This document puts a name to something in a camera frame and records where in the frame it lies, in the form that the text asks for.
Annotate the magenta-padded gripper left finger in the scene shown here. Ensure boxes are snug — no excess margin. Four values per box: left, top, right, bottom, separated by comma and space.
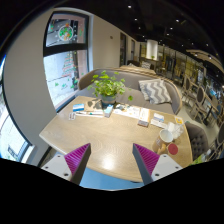
41, 143, 92, 186

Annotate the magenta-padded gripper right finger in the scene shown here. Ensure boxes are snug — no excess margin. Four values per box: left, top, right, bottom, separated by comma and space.
132, 143, 184, 185

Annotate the flat round red coaster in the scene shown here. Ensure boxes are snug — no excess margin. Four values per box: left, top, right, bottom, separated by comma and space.
166, 143, 180, 157

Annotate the brown mug with white inside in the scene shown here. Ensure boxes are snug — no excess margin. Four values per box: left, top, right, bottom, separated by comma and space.
152, 129, 174, 155

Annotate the white paper packet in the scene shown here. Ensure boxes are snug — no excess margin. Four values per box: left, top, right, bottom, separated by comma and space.
150, 118, 168, 130

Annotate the clear plastic cup with straw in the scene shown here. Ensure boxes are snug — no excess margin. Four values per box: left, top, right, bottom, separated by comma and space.
168, 121, 184, 140

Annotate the small white blue box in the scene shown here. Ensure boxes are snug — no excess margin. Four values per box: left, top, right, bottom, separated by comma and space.
153, 113, 166, 123

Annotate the blue tissue pack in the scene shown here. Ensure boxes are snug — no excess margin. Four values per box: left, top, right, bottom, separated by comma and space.
103, 104, 115, 118

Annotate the grey white chevron cushion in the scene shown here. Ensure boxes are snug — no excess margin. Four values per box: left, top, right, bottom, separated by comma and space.
138, 78, 173, 105

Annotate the plain glass window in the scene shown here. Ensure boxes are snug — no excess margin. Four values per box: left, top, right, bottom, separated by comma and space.
0, 56, 34, 163

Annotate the green potted plant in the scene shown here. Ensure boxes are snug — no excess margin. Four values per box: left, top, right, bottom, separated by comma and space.
87, 70, 134, 108

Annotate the group of dining chairs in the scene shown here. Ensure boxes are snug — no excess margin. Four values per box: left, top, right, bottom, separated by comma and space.
181, 73, 224, 158

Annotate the grey curved sofa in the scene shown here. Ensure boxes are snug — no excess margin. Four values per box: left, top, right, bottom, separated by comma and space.
77, 68, 184, 116

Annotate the window with festive decals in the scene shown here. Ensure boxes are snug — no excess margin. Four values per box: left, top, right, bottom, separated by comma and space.
42, 11, 90, 110

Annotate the group of ceiling lights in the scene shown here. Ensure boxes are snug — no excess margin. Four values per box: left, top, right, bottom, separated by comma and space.
125, 3, 214, 58

